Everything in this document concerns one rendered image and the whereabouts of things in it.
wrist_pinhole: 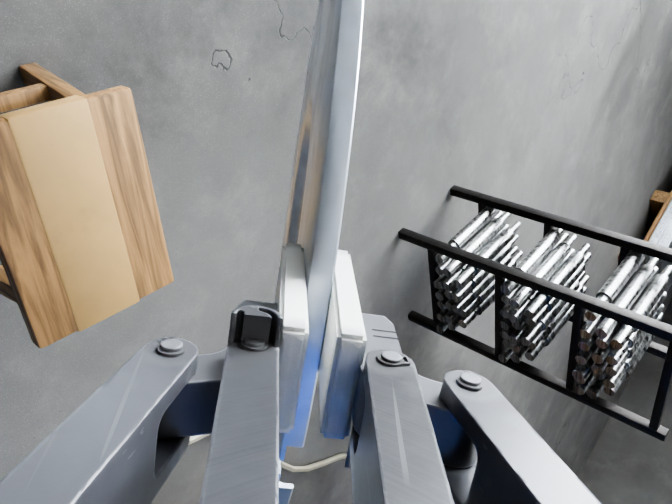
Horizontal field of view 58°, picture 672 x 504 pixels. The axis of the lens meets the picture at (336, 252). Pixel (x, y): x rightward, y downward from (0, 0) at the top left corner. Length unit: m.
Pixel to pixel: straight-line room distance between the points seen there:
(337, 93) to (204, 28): 1.24
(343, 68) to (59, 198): 0.77
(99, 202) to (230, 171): 0.61
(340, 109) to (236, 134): 1.33
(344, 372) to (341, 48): 0.10
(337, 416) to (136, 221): 0.87
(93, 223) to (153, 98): 0.47
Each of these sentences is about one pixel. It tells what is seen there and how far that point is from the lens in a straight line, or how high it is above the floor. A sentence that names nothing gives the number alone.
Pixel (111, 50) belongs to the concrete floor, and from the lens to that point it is 1.31.
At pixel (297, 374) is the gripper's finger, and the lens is 0.15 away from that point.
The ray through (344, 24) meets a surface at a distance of 0.20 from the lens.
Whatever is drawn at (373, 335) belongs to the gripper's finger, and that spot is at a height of 1.07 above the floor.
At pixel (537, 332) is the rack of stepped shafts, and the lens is 2.05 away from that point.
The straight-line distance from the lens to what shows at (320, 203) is 0.18.
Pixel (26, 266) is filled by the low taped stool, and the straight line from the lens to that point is 0.95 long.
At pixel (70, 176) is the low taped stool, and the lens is 0.94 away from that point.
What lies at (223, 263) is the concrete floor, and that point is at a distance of 1.60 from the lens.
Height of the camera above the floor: 1.16
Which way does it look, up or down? 37 degrees down
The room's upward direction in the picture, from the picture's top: 113 degrees clockwise
